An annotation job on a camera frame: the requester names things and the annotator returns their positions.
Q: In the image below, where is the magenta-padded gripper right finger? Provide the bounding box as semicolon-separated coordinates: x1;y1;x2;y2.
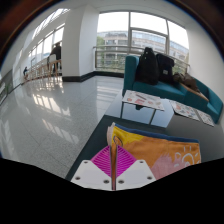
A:
115;145;157;191

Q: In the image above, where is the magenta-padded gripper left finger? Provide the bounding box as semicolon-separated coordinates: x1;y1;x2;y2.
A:
70;145;114;191

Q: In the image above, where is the printed paper sheet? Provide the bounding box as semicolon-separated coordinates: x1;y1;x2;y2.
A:
121;89;166;112
169;99;201;122
196;109;216;128

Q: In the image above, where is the teal sofa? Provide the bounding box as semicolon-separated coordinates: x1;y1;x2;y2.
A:
122;54;224;124

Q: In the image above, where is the wooden sofa side table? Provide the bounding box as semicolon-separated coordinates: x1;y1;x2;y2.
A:
180;82;210;103

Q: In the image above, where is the brown jacket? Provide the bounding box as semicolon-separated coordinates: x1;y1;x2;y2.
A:
172;72;201;93

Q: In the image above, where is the large black backpack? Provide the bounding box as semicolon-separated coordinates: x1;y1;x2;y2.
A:
134;46;161;86

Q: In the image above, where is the black backpack with grey patch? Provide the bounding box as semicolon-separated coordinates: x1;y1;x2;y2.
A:
155;53;176;85

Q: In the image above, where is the wooden railing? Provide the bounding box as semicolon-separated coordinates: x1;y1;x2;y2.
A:
24;58;64;82

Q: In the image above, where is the person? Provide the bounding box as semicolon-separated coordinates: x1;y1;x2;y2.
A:
22;66;30;80
49;41;63;75

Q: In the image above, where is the metal window railing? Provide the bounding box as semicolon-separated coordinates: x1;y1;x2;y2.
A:
92;44;191;74

